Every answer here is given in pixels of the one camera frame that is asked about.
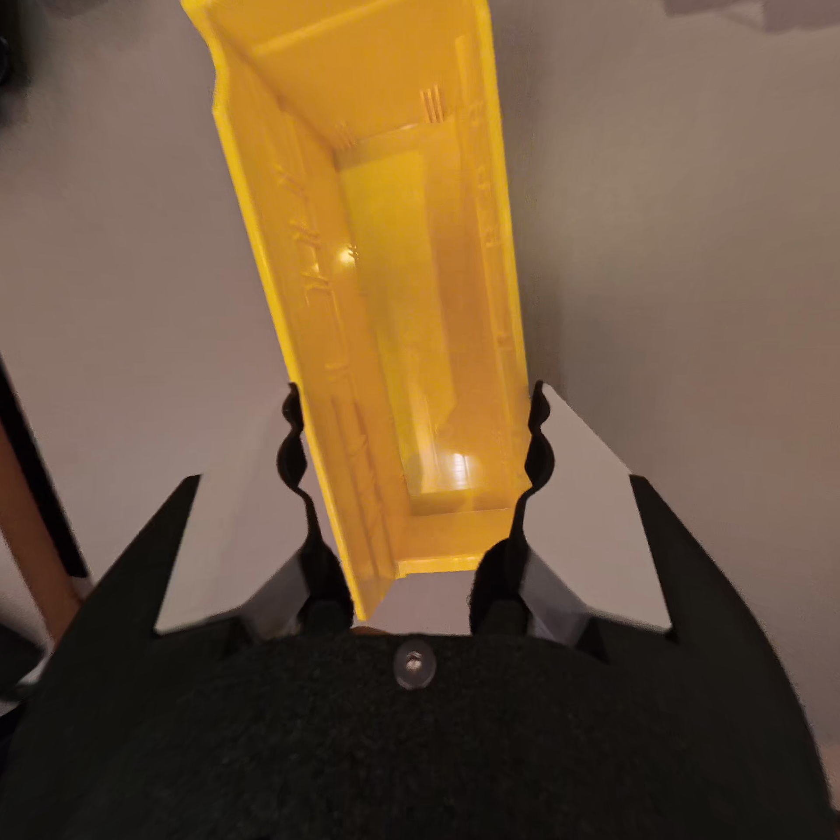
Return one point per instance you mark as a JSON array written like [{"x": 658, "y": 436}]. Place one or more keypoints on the wooden edged desk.
[{"x": 33, "y": 538}]

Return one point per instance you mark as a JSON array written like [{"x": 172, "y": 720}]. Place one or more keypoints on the grey desk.
[{"x": 656, "y": 262}]

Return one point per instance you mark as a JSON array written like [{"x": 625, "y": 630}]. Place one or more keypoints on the yellow plastic storage bin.
[{"x": 394, "y": 295}]

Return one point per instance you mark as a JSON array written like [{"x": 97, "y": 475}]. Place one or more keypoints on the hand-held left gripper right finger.
[{"x": 590, "y": 544}]

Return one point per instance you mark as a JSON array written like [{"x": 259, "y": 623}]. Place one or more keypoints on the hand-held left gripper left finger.
[{"x": 236, "y": 544}]

